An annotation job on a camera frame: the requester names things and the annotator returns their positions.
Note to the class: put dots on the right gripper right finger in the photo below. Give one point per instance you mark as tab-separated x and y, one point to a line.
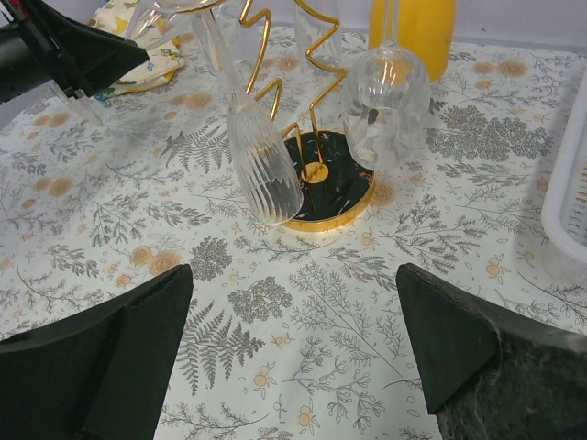
488	372

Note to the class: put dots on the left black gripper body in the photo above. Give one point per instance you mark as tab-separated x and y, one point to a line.
20	72

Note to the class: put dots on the floral table mat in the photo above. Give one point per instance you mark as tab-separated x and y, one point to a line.
290	335

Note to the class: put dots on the yellow plastic goblet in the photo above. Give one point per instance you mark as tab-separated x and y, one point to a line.
425	28

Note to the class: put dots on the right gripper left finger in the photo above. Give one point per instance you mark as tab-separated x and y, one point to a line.
101	373

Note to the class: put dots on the white plastic basket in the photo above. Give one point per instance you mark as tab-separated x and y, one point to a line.
564	209

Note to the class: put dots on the tall clear flute glass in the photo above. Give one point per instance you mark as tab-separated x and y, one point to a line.
264	168

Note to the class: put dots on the gold wine glass rack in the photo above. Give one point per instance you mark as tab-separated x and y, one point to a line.
335	188

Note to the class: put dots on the plain clear flute glass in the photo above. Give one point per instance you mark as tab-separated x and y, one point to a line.
79	103

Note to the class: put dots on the slim clear champagne flute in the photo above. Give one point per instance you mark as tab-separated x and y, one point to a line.
308	30

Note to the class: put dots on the dinosaur print cloth bag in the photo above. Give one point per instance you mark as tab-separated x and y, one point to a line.
150	32

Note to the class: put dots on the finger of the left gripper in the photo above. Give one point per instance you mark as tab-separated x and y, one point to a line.
79	57

